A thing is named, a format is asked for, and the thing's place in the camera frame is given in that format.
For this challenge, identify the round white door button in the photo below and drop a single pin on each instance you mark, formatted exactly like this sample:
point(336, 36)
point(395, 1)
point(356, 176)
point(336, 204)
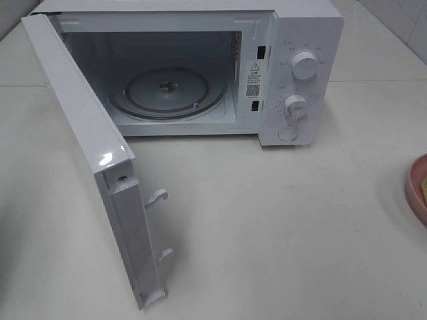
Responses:
point(288, 133)

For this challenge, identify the white microwave knob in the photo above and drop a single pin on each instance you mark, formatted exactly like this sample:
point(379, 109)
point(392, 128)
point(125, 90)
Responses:
point(295, 106)
point(304, 64)

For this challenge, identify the white microwave door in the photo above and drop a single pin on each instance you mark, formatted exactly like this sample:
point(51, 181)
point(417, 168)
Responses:
point(106, 155)

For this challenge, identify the pink round plate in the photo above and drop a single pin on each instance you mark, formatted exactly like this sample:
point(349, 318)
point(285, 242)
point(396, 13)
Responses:
point(416, 173)

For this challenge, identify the white bread sandwich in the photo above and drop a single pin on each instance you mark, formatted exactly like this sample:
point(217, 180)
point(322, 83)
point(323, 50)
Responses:
point(423, 188)

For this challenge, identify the glass microwave turntable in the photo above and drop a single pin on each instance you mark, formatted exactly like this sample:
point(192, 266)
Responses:
point(168, 93)

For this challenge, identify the white warning label sticker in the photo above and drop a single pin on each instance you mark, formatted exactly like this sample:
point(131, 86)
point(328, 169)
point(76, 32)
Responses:
point(255, 74)

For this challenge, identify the white microwave oven body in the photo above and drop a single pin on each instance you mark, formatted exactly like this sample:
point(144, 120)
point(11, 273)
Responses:
point(109, 39)

